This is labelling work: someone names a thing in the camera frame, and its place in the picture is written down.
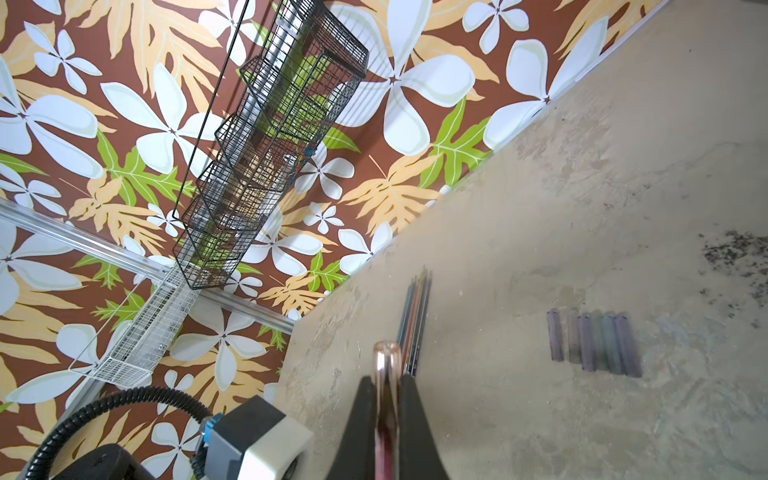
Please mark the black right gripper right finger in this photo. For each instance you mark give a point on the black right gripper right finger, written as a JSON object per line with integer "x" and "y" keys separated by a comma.
{"x": 418, "y": 456}

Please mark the clear pencil cap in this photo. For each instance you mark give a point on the clear pencil cap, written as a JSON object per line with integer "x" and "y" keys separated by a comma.
{"x": 573, "y": 336}

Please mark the green tinted pencil cap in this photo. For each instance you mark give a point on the green tinted pencil cap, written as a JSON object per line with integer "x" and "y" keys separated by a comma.
{"x": 609, "y": 352}

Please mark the aluminium frame post back left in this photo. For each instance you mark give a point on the aluminium frame post back left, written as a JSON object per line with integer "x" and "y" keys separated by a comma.
{"x": 99, "y": 248}

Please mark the black wire basket back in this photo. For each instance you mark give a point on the black wire basket back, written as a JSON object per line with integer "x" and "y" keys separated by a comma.
{"x": 294, "y": 91}

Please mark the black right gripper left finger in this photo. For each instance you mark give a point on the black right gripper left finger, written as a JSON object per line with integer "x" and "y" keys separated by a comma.
{"x": 355, "y": 458}

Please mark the red pencil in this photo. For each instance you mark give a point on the red pencil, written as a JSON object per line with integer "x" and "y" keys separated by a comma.
{"x": 412, "y": 319}
{"x": 386, "y": 450}

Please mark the white wire basket left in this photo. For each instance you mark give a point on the white wire basket left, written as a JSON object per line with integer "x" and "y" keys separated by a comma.
{"x": 139, "y": 345}

